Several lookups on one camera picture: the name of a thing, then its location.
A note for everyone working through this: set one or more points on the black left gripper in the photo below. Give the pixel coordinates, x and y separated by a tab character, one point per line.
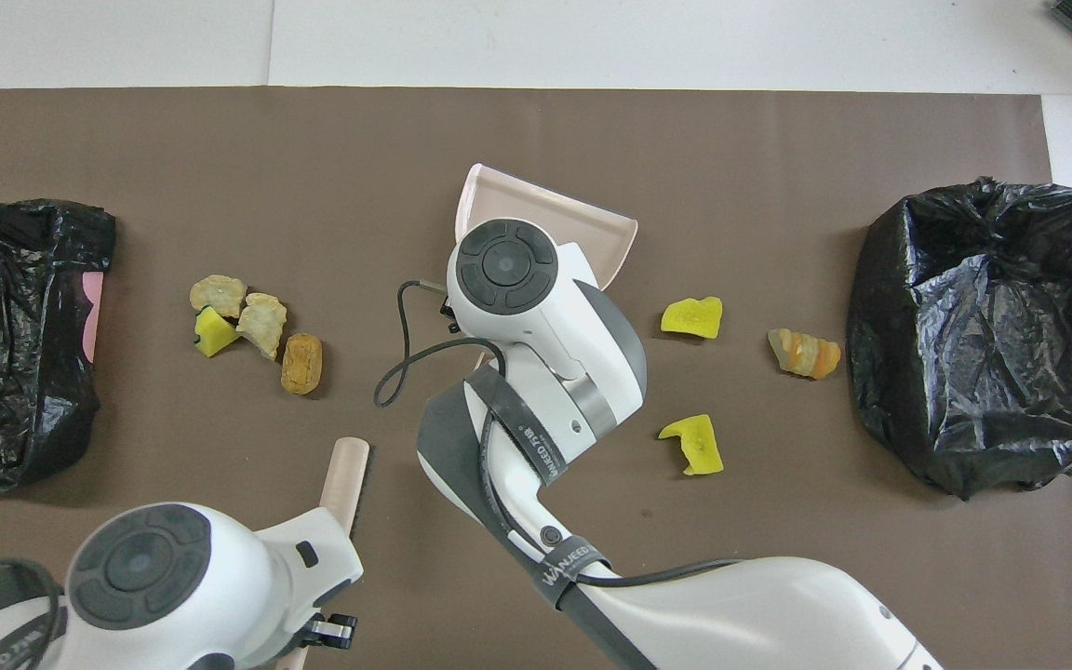
311	633

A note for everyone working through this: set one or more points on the beige hand brush black bristles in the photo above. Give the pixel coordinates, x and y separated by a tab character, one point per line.
345	475

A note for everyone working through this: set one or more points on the brown bread nugget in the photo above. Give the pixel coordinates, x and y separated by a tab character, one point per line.
301	363

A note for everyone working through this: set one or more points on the beige striped bread piece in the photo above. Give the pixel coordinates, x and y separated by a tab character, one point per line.
263	326

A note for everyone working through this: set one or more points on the small yellow sponge piece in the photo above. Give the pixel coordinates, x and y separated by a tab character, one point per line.
213	337

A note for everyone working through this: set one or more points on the notched yellow sponge piece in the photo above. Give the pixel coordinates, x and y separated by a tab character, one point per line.
696	447

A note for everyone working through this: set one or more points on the beige plastic dustpan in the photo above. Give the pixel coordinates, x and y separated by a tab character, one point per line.
536	205

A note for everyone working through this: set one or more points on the orange striped croissant piece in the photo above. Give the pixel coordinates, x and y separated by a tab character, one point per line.
804	354

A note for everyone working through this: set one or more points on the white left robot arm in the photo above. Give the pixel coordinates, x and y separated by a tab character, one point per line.
220	577

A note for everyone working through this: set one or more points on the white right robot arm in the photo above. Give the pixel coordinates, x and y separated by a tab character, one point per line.
545	316

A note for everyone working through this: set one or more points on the black trash bag pink bin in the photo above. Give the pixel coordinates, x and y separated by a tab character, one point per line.
15	372

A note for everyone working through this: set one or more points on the brown table mat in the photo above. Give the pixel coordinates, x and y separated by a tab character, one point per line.
685	167

